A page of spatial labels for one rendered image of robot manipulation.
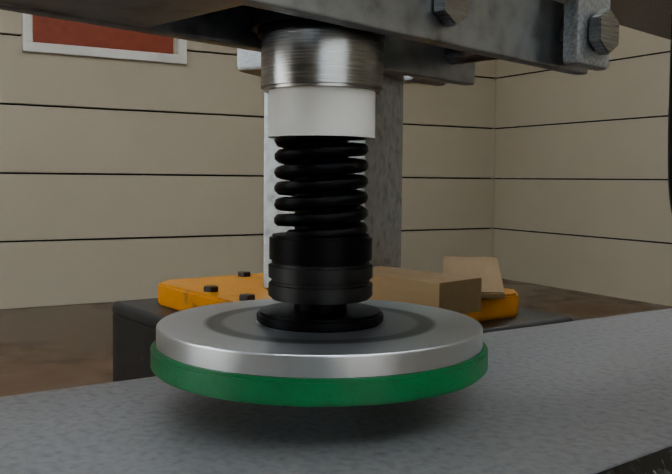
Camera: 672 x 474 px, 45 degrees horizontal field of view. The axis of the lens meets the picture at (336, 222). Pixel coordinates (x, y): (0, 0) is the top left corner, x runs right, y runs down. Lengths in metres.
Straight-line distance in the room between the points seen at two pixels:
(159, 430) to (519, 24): 0.37
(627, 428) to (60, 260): 6.08
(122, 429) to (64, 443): 0.04
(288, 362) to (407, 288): 0.74
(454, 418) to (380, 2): 0.26
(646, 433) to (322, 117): 0.27
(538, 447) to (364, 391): 0.11
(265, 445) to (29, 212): 5.98
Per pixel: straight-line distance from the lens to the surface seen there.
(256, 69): 1.39
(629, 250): 7.17
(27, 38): 6.46
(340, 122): 0.51
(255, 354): 0.45
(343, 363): 0.44
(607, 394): 0.61
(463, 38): 0.56
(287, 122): 0.51
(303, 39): 0.51
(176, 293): 1.45
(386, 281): 1.19
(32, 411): 0.56
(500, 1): 0.59
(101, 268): 6.56
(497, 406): 0.56
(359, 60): 0.51
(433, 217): 7.90
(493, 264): 1.50
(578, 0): 0.64
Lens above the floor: 0.97
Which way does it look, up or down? 3 degrees down
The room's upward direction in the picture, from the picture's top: 1 degrees clockwise
